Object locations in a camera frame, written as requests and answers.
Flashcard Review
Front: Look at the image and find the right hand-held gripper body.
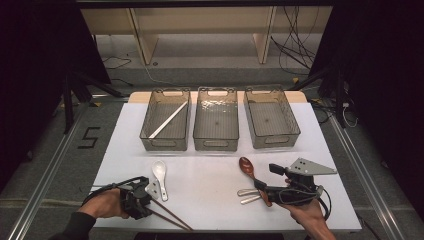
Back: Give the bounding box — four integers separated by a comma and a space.
266, 157, 338, 206

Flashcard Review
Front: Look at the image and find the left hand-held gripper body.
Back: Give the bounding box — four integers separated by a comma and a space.
120, 176, 161, 211

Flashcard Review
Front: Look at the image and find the red-brown wooden spoon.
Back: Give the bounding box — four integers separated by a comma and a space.
238, 156, 273, 208

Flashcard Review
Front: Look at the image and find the white ceramic spoon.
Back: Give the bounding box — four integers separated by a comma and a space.
151, 160, 169, 202

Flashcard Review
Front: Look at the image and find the brown wooden chopstick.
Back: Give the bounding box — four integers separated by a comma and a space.
150, 198, 194, 232
149, 207, 190, 232

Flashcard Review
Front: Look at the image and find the clear grey plastic bin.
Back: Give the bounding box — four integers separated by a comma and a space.
192, 86, 240, 153
139, 87, 192, 152
243, 85, 302, 150

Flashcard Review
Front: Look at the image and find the person's left hand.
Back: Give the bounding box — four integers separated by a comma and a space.
78, 188, 129, 220

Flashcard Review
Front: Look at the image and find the person's right hand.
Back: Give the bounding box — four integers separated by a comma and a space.
283, 199, 329, 232

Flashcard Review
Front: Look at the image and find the white table sheet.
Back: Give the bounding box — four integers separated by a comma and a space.
89, 101, 363, 232

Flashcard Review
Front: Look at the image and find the black metal stand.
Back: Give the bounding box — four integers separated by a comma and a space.
289, 66, 348, 129
61, 71, 124, 134

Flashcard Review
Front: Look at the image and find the black curtain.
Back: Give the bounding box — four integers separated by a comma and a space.
0, 0, 113, 194
308, 0, 424, 221

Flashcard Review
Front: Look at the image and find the beige wooden desk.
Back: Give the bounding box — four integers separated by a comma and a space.
79, 6, 334, 66

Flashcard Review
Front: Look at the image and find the left hand-held gripper cable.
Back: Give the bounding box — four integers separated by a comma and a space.
81, 175, 149, 206

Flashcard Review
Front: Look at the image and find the hand-held gripper cable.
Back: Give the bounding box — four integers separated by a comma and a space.
81, 175, 149, 206
278, 186, 333, 221

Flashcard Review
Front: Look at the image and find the right hand-held gripper cable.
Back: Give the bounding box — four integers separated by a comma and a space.
278, 186, 333, 221

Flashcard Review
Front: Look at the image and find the aluminium floor rail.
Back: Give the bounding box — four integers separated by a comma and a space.
6, 96, 98, 240
328, 114, 407, 240

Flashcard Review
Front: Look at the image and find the white floor cable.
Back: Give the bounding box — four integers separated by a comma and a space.
128, 53, 174, 86

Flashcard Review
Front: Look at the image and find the bundle of black cables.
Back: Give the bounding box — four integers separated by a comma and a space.
269, 6, 321, 76

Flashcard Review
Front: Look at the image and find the black floor cable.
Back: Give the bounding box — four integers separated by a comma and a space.
101, 54, 134, 87

